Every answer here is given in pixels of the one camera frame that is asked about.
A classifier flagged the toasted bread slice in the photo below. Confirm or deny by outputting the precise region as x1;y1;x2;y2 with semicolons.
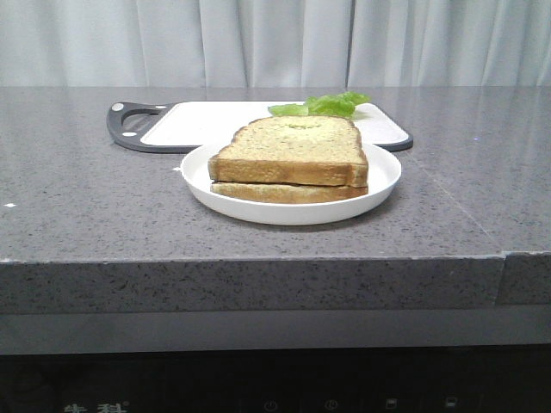
210;182;368;204
207;115;368;188

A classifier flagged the green lettuce leaf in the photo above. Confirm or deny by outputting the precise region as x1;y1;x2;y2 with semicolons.
268;91;371;119

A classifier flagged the white round plate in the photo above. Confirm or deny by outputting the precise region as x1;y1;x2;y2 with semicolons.
180;143;402;225

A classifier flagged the black appliance with control panel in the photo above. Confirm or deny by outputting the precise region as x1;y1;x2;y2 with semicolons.
1;345;550;412

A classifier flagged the grey-white curtain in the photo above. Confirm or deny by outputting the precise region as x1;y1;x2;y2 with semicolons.
1;1;550;88

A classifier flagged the white cutting board, grey handle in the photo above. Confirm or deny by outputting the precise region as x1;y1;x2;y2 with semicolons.
107;101;413;154

